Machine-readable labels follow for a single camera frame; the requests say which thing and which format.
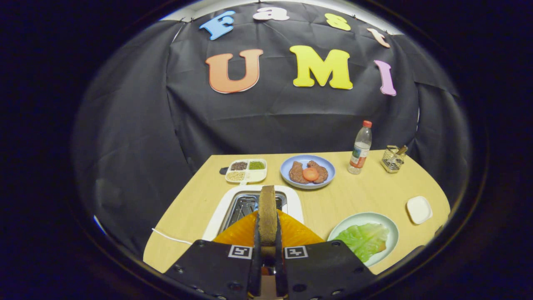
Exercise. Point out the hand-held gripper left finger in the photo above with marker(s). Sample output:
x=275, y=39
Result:
x=255, y=271

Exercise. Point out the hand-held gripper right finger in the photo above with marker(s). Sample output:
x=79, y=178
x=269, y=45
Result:
x=281, y=271

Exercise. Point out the green lettuce leaf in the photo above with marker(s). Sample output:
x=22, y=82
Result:
x=362, y=241

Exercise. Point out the white toaster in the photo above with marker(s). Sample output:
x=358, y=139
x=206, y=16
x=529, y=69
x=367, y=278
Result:
x=216, y=216

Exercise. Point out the blue plate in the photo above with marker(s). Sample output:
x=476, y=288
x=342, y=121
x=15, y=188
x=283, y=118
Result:
x=308, y=186

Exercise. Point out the white divided seasoning tray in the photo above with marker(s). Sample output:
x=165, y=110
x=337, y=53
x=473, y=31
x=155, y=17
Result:
x=254, y=176

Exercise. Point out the light green round plate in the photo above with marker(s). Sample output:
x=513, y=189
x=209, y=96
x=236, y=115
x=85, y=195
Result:
x=362, y=218

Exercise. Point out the brown meat patty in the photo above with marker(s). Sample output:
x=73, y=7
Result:
x=296, y=173
x=322, y=171

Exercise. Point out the red tomato slice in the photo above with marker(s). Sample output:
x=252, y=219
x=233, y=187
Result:
x=310, y=174

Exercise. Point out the small black object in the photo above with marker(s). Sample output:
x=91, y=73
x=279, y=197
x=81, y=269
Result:
x=223, y=170

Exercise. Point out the clear red-capped water bottle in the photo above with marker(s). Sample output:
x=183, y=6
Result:
x=360, y=154

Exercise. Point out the black backdrop cloth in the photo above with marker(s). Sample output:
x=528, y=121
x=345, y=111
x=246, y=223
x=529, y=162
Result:
x=250, y=125

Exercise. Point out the small white rectangular plate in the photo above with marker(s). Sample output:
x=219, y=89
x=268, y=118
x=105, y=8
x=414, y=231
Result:
x=419, y=209

